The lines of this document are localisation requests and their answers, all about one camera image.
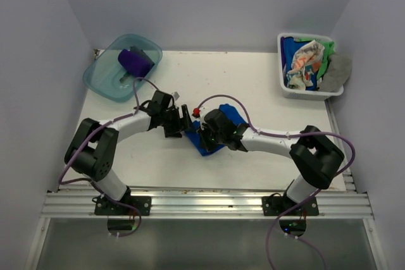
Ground teal translucent plastic bin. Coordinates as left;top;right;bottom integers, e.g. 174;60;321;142
83;34;163;102

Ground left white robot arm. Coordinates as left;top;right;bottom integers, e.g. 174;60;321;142
64;90;194;215

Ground rolled purple towel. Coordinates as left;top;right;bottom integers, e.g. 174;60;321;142
118;49;154;83

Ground rolled dark grey towel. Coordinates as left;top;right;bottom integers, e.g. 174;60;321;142
129;46;154;65

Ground dark blue cloth in basket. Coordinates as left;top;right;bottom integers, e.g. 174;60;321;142
280;37;302;70

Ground aluminium mounting rail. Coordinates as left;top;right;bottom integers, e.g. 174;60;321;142
40;187;374;219

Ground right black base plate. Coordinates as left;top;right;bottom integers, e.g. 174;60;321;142
261;193;320;216

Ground white laundry basket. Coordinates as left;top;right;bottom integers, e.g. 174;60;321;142
277;32;344;101

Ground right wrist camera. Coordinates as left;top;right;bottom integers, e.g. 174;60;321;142
192;106;207;124

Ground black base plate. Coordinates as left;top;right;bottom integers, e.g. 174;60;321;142
261;193;320;216
92;196;152;216

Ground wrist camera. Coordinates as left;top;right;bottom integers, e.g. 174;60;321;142
192;106;207;124
171;92;180;101

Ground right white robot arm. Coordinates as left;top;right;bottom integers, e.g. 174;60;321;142
197;109;344;215

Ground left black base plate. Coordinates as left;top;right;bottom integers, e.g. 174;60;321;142
92;196;152;216

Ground grey cloth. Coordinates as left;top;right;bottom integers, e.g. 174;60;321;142
318;53;352;92

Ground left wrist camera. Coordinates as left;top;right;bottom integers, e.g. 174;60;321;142
171;92;180;101

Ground blue towel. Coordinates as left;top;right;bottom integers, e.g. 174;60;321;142
185;104;246;157

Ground green cloth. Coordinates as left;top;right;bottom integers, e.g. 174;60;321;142
303;39;335;90

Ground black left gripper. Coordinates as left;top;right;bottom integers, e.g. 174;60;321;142
160;104;196;137

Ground patterned white cloth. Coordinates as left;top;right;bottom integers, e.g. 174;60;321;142
285;40;325;90

